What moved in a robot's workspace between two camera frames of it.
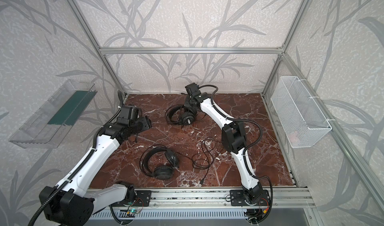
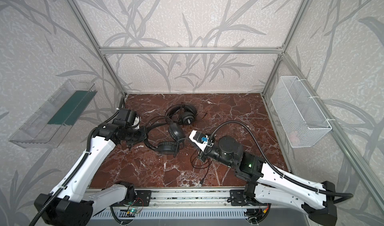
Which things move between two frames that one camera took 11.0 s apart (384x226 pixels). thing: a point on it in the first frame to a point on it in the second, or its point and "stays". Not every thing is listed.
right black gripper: (188, 107) to (203, 154)
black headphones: (164, 172) to (177, 134)
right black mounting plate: (237, 198) stays
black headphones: (187, 115) stays
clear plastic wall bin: (46, 128) stays
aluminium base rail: (220, 198) stays
